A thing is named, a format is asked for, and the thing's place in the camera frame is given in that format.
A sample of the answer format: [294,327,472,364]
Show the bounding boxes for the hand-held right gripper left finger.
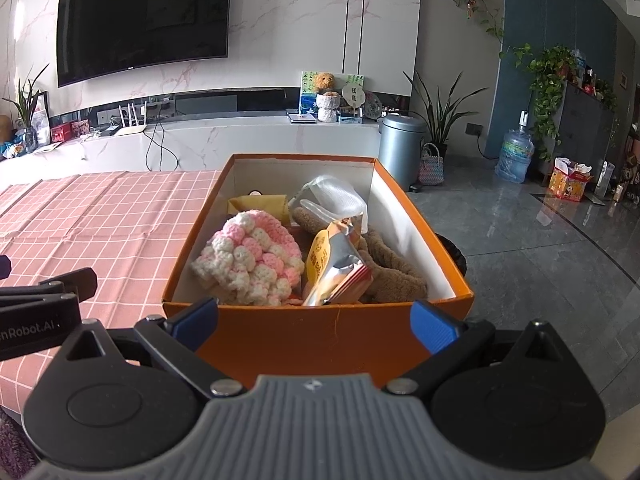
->
[50,296,249,397]

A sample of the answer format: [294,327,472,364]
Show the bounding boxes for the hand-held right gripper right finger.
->
[385,300,583,395]

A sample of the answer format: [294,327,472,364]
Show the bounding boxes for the brown knitted headband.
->
[291,205,430,305]

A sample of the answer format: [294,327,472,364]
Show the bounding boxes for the orange cardboard box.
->
[161,153,474,390]

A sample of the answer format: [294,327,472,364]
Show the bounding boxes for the yellow snack packet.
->
[301,212,374,308]

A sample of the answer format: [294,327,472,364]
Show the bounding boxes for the white drawstring bag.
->
[288,175,369,234]

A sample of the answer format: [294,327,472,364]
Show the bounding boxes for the pink checked tablecloth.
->
[0,170,224,411]

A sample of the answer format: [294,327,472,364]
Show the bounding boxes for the red boxes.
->
[50,120,91,144]

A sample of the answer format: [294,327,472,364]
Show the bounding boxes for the green plant in glass vase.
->
[2,62,51,154]

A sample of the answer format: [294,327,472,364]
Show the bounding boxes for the woven basket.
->
[417,142,446,187]

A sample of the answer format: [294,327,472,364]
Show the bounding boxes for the white router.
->
[117,101,150,136]

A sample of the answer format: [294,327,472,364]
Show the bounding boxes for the grey metal trash can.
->
[377,114,427,192]

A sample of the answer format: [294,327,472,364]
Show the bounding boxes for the blue water bottle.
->
[495,110,535,185]

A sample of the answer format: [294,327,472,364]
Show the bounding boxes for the white marble television console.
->
[0,115,382,186]

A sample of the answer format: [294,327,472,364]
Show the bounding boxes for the long-leaf potted plant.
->
[402,71,489,159]

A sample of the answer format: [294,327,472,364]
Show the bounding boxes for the white round fan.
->
[341,84,365,111]

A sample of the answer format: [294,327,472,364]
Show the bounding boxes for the blue and green painting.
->
[300,71,321,116]

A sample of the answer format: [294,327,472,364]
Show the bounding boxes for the grey cabinet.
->
[555,80,619,171]

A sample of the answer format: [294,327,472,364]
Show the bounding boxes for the bushy green pothos plant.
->
[500,44,576,161]

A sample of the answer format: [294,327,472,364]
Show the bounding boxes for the hanging vine plant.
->
[434,0,506,44]

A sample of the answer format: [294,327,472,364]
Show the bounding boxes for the black photo frame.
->
[30,91,51,146]

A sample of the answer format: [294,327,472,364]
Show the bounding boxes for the black cables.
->
[145,119,181,171]

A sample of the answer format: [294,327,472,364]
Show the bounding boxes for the black wall television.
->
[56,0,234,89]

